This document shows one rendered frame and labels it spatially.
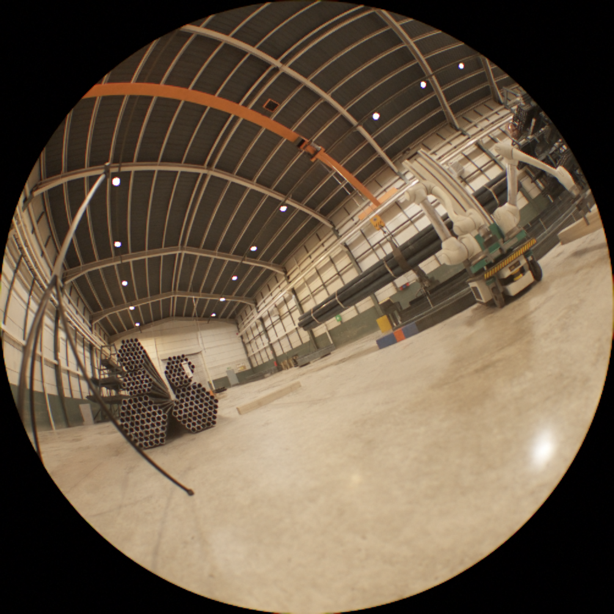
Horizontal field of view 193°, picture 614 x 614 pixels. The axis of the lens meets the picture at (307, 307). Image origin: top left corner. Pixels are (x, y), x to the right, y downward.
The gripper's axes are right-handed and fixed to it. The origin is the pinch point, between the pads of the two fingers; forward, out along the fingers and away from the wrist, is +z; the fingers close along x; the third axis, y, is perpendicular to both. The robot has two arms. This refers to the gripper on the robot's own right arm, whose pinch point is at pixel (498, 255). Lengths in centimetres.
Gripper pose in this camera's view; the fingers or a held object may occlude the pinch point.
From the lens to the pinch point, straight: 153.4
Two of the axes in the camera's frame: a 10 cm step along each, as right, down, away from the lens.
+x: -6.4, 4.5, 6.3
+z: 3.8, 8.9, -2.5
